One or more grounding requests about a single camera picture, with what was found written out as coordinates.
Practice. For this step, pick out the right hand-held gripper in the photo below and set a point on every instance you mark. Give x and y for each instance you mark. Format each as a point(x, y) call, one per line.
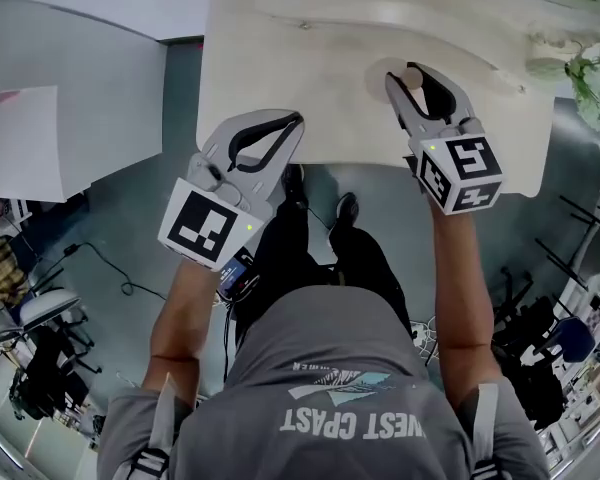
point(460, 168)

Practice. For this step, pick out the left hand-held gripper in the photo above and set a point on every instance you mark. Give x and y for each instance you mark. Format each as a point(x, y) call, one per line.
point(205, 218)

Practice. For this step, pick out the small beige round object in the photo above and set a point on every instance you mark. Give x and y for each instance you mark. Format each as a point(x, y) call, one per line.
point(412, 78)

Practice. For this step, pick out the person's left forearm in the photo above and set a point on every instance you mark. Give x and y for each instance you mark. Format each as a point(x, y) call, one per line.
point(180, 328)

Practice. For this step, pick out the person's right forearm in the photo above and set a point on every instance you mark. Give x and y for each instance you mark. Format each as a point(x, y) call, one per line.
point(462, 293)

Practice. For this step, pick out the white vanity table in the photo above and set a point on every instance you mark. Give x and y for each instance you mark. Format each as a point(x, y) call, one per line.
point(305, 93)

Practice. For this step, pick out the round pale coaster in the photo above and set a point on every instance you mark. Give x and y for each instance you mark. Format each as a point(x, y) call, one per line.
point(380, 83)

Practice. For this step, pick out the person's left black shoe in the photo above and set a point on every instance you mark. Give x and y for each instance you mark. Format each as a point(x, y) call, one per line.
point(294, 185)

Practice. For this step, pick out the person's black shoe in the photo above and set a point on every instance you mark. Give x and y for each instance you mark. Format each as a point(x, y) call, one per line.
point(347, 210)
point(294, 185)

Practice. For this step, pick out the person's right black shoe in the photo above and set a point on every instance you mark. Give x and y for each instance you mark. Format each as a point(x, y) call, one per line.
point(347, 210)

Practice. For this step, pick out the black device with screen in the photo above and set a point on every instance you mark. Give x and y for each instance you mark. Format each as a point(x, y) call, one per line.
point(235, 273)

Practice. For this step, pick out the person's black trousers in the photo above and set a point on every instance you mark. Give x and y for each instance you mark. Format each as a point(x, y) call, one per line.
point(360, 258)

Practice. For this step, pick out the vase of white flowers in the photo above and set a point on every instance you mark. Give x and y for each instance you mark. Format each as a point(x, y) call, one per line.
point(592, 88)

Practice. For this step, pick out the white desk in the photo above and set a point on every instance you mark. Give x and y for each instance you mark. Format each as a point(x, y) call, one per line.
point(80, 68)

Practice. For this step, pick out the grey office chair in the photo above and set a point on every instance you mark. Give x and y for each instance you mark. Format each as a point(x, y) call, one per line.
point(592, 248)
point(50, 308)

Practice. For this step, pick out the white power strip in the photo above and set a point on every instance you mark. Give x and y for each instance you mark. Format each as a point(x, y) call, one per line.
point(422, 338)

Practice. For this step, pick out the white paper sheet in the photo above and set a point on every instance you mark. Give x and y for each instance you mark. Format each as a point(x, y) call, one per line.
point(20, 143)

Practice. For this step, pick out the person's grey t-shirt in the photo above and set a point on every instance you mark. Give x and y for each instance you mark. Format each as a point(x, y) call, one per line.
point(330, 393)

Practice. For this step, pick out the blue office chair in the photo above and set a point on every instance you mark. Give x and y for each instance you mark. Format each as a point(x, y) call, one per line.
point(572, 338)

